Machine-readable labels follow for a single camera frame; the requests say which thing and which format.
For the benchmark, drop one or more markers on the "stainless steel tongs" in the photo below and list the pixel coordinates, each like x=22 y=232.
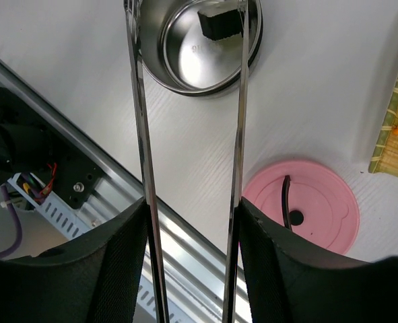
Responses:
x=144 y=161

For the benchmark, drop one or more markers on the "stainless steel round bowl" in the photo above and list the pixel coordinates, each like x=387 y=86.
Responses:
x=177 y=54

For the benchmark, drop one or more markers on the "white slotted cable duct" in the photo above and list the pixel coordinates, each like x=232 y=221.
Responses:
x=110 y=197

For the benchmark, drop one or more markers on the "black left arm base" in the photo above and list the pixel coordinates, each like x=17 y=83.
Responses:
x=44 y=159

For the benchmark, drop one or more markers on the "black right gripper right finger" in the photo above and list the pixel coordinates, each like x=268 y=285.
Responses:
x=290 y=279

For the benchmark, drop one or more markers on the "black white sushi roll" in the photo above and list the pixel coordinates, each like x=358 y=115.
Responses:
x=221 y=20

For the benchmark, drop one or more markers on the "aluminium mounting rail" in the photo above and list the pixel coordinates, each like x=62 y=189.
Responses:
x=194 y=268

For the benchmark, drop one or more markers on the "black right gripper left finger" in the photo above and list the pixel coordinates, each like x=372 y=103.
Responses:
x=92 y=278

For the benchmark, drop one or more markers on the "pink round lid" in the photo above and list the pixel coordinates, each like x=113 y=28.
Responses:
x=330 y=214

